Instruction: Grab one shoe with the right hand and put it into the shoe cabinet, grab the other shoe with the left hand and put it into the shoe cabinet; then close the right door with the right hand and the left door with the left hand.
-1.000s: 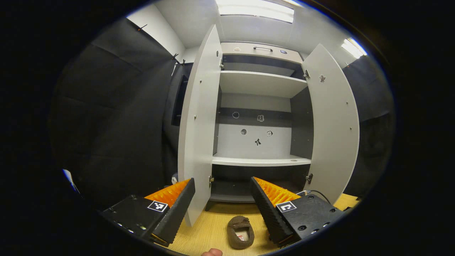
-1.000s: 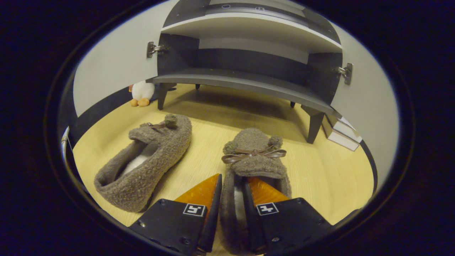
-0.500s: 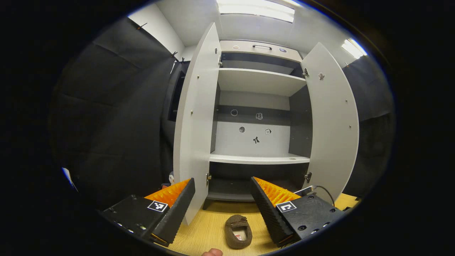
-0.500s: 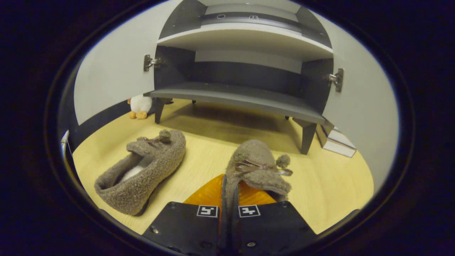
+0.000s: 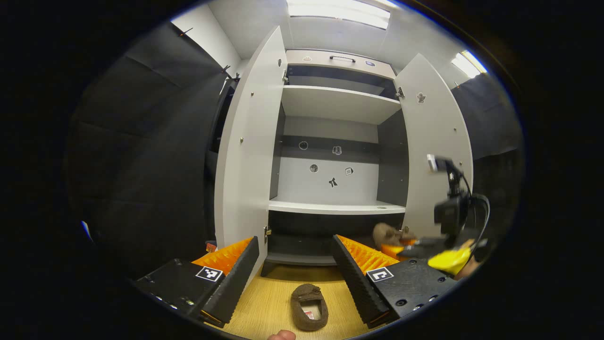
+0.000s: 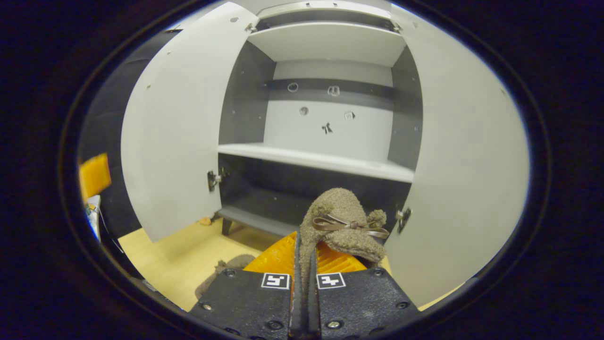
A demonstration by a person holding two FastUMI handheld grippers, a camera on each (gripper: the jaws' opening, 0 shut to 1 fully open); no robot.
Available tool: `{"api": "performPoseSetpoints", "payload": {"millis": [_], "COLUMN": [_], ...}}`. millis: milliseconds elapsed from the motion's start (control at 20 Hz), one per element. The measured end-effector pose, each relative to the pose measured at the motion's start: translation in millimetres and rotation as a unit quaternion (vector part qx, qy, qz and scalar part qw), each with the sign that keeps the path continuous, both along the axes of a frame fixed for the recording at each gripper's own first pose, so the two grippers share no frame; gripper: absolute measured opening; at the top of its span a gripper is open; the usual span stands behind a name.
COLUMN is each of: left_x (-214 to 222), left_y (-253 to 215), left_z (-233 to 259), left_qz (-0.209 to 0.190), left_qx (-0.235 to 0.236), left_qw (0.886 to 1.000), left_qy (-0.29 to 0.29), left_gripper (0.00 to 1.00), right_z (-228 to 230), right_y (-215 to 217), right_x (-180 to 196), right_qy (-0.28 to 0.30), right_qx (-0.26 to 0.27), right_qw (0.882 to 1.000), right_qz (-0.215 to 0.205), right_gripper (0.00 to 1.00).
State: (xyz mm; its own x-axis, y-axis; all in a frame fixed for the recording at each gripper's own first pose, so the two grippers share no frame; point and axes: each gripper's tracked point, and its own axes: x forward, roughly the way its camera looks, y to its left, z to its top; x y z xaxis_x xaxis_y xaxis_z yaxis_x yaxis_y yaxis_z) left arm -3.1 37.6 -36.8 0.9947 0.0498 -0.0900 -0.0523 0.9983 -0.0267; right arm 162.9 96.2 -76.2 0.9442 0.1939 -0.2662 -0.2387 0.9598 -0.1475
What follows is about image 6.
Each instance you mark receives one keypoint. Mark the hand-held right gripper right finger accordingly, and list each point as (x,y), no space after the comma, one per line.
(363,302)

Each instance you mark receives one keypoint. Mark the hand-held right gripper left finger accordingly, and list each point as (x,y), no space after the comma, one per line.
(245,302)

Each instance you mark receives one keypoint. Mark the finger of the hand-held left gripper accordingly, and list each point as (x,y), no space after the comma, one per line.
(94,174)

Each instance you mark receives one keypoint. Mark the white cabinet door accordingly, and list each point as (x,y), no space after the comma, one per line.
(467,179)
(179,132)

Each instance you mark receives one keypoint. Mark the white shoe cabinet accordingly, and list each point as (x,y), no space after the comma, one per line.
(292,132)

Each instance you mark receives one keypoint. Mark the metal door hinge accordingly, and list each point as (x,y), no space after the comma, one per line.
(250,28)
(396,27)
(403,219)
(214,179)

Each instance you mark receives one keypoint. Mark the white cabinet drawer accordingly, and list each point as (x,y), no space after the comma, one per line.
(283,9)

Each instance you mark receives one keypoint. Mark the black backdrop cloth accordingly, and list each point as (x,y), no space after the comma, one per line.
(111,118)

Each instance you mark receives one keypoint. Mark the small tan object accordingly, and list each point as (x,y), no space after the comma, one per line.
(205,221)

